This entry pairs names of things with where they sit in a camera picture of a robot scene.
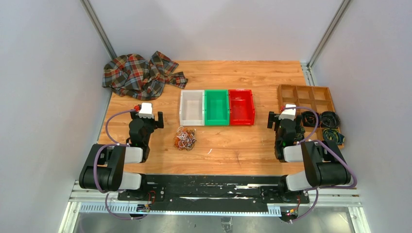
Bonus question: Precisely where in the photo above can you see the orange white black cables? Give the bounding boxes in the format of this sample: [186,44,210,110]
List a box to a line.
[173,126,197,152]

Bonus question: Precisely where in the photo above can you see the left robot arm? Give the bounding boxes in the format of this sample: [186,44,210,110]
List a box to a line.
[79,110,164,200]

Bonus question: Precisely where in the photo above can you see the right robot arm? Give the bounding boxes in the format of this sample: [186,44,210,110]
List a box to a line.
[267,112,357,202]

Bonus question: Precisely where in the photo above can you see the wooden compartment tray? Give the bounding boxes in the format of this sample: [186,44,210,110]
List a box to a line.
[277,84,345,149]

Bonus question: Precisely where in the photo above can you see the red plastic bin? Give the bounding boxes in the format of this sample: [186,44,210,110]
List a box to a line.
[228,89,256,126]

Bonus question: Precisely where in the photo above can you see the plaid cloth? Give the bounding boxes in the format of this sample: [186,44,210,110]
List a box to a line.
[102,51,189,100]

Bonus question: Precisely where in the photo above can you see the white plastic bin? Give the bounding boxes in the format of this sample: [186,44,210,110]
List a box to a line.
[179,90,205,126]

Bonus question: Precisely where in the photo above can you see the green plastic bin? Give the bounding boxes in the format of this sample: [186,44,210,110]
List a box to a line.
[205,90,230,126]

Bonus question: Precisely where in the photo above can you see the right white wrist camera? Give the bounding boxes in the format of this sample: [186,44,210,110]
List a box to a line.
[279,104,296,121]

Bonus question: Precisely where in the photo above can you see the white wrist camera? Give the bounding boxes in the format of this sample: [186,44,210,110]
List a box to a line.
[279,104,296,121]
[138,102,154,118]

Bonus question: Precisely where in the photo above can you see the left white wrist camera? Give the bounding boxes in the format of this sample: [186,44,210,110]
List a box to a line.
[138,102,154,118]

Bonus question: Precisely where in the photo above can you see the black coiled strap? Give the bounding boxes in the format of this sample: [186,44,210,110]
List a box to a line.
[320,111,341,129]
[301,111,321,128]

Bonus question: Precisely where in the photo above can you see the green patterned coiled strap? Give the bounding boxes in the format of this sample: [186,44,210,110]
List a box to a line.
[322,128,345,145]

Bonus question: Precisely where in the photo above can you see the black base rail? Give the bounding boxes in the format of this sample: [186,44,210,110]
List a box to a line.
[117,175,309,213]

